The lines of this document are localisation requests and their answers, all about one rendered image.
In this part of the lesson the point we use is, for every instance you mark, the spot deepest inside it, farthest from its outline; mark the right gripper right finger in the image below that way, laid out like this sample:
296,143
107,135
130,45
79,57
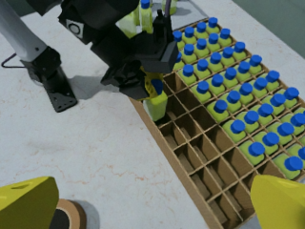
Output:
279,203

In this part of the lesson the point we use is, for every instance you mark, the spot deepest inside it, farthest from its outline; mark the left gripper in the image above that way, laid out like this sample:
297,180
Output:
130,78

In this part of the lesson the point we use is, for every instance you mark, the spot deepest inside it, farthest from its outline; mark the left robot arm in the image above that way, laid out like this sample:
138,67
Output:
156,51

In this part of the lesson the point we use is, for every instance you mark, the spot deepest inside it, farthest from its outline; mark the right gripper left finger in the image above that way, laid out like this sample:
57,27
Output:
28,204

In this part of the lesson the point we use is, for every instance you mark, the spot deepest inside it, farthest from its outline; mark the brown cardboard carton with grid dividers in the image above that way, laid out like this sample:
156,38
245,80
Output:
232,209

